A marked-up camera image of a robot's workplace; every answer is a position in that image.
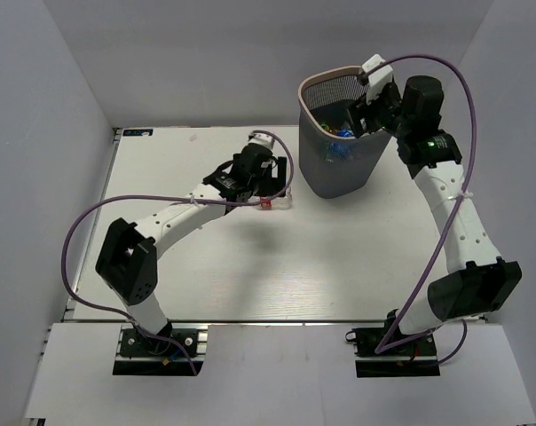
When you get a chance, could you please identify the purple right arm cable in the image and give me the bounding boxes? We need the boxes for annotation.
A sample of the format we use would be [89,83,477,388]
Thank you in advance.
[360,53,477,367]

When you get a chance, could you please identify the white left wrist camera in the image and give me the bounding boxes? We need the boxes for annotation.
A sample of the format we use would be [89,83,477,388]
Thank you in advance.
[248,131,275,152]

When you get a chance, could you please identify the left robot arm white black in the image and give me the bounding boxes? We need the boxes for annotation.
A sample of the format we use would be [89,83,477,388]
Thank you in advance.
[95,142,288,354]

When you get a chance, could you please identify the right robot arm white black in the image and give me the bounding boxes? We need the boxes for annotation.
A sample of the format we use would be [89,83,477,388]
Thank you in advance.
[348,75,522,354]

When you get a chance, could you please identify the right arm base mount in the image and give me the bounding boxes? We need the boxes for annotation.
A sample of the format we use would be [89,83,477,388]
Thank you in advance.
[345,327,440,378]

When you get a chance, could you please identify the clear bottle blue label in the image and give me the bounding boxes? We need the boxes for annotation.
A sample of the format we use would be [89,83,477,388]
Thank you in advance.
[323,128,353,162]

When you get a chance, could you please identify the grey mesh waste bin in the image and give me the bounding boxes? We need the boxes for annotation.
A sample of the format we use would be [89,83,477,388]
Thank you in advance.
[298,66,390,199]

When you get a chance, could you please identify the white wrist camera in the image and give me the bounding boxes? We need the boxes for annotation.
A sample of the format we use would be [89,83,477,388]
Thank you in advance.
[359,54,394,105]
[248,131,275,152]

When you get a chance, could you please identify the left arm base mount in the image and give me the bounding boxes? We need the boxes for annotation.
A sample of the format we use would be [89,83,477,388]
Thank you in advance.
[112,323,208,377]

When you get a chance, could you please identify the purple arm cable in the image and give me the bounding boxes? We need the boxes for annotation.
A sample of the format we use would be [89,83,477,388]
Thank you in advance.
[360,53,477,367]
[61,129,296,376]

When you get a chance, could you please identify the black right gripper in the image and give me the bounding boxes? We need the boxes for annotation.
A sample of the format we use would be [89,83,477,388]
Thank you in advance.
[343,81,413,139]

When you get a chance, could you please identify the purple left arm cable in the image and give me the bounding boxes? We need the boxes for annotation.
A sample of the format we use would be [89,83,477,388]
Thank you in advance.
[61,129,296,376]

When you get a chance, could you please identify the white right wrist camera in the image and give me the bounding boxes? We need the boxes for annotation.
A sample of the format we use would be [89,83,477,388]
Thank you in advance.
[359,54,394,105]

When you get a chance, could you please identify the clear bottle red cap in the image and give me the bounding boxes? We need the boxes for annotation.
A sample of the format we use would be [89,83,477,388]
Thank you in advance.
[256,187,293,210]

